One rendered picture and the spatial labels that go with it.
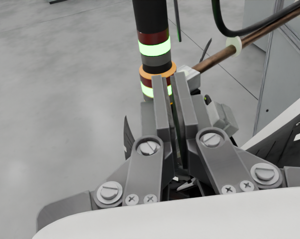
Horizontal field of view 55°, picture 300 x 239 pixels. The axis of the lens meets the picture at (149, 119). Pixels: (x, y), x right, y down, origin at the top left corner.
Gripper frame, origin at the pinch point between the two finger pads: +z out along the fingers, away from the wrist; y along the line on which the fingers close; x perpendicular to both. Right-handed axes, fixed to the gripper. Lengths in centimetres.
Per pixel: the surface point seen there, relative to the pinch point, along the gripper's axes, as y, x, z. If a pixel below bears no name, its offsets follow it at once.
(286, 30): 69, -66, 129
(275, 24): 18.3, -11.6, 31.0
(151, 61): -0.9, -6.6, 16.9
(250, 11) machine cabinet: 109, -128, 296
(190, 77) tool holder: 3.5, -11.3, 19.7
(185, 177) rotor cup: 3, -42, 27
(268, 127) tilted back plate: 27, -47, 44
